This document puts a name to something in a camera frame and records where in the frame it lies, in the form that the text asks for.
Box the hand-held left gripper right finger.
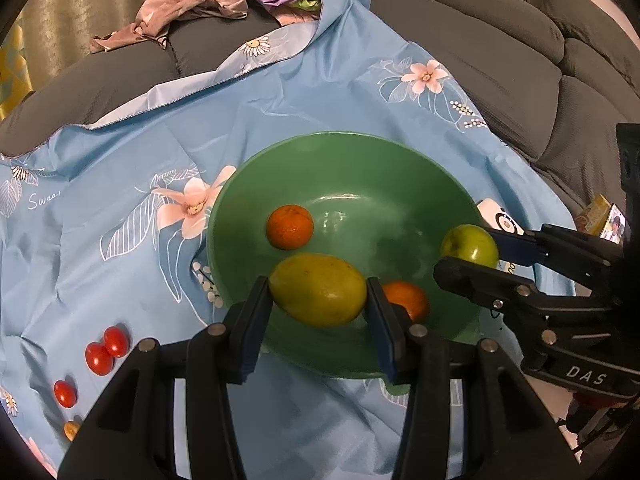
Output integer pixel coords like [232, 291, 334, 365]
[366, 277, 576, 480]

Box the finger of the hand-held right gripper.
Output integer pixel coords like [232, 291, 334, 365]
[433, 256, 622, 372]
[487, 224, 626, 291]

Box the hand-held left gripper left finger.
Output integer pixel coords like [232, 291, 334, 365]
[57, 275, 273, 480]

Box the green apple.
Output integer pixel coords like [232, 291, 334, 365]
[440, 224, 500, 268]

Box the yellow-green mango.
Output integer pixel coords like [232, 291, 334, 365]
[269, 254, 367, 327]

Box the red cherry tomato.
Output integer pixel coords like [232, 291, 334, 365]
[53, 380, 77, 408]
[85, 342, 114, 376]
[103, 326, 131, 358]

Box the green bowl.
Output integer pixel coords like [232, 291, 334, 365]
[206, 131, 485, 380]

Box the orange tangerine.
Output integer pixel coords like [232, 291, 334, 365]
[382, 281, 430, 323]
[266, 204, 315, 251]

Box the white card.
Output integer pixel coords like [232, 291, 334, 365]
[476, 199, 526, 236]

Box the yellow printed box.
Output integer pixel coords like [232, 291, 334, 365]
[574, 195, 628, 246]

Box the grey sofa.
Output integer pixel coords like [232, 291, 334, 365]
[0, 0, 640, 261]

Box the blue floral cloth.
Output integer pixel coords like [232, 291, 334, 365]
[0, 0, 578, 480]

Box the pink garment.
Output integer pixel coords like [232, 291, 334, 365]
[90, 0, 251, 53]

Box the yellow patterned curtain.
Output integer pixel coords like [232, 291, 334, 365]
[0, 20, 36, 121]

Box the beige curtain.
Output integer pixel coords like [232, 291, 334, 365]
[20, 0, 198, 81]

